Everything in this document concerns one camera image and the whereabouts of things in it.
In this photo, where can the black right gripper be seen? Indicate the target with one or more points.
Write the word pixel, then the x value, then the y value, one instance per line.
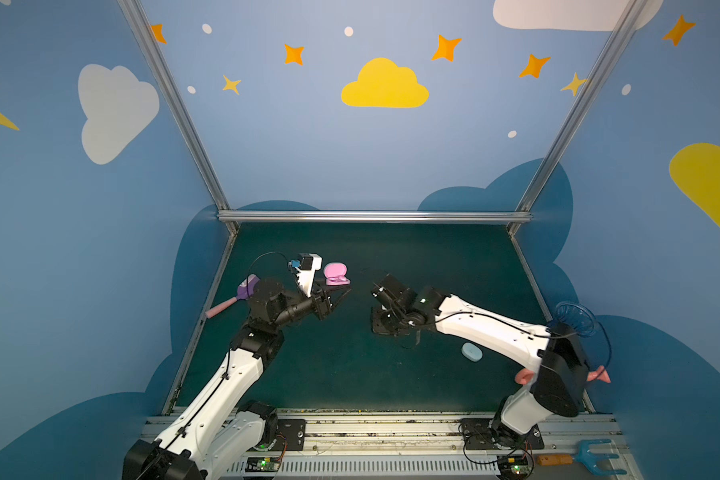
pixel 387 303

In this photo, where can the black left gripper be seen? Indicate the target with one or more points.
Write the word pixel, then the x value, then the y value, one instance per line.
pixel 322 303

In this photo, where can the purple earbud charging case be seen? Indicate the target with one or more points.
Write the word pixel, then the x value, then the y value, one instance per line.
pixel 335 274

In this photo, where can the light blue earbud charging case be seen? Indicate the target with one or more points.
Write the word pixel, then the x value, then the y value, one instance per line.
pixel 471 352

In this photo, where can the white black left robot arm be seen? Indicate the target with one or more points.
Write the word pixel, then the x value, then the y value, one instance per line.
pixel 198 445

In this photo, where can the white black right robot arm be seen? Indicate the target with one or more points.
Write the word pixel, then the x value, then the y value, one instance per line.
pixel 555 368

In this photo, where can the purple pink toy scoop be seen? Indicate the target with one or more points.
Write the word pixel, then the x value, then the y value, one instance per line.
pixel 244 290

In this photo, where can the pink toy watering can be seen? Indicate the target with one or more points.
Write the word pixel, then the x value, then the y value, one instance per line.
pixel 525 375

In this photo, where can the green controller circuit board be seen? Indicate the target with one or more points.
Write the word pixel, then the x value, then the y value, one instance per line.
pixel 514 468
pixel 262 465

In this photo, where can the blue toy garden fork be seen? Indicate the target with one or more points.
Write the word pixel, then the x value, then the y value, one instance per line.
pixel 585 457

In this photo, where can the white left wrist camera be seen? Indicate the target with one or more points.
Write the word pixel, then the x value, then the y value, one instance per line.
pixel 304 268

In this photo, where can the aluminium back frame rail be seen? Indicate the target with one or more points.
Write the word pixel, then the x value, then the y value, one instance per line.
pixel 374 217

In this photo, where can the aluminium left side rail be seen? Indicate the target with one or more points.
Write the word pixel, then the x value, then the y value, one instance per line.
pixel 179 379

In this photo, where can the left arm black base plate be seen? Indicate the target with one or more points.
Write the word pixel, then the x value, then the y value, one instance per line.
pixel 289 435

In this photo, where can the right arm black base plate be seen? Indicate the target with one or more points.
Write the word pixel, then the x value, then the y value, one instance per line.
pixel 480 434

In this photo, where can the aluminium right corner post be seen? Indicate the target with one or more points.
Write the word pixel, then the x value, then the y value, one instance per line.
pixel 617 42

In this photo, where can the aluminium corner post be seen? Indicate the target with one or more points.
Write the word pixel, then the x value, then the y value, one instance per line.
pixel 138 22
pixel 617 42

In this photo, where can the aluminium left corner post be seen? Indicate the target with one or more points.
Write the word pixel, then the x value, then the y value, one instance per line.
pixel 138 22

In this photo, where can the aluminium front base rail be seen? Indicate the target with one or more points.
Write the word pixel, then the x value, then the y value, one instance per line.
pixel 397 444

